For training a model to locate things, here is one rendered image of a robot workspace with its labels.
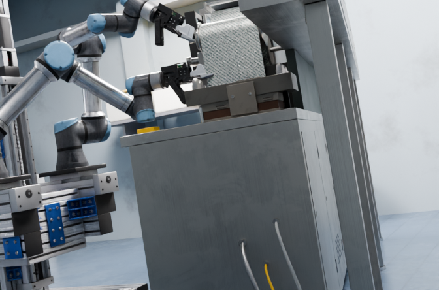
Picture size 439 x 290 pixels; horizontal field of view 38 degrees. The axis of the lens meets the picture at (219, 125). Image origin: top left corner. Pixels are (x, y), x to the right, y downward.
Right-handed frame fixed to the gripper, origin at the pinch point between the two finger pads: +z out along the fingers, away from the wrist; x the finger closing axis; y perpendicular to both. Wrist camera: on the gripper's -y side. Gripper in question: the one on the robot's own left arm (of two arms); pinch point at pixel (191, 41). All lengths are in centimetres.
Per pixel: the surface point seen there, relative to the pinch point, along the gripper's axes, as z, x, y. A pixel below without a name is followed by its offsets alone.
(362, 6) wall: 17, 335, 95
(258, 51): 27.0, -4.4, 9.8
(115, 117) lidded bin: -138, 344, -113
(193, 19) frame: -13.7, 29.0, 8.4
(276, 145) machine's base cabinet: 55, -30, -16
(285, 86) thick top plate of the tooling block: 46, -24, 4
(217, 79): 18.1, -4.4, -7.7
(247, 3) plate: 36, -88, 18
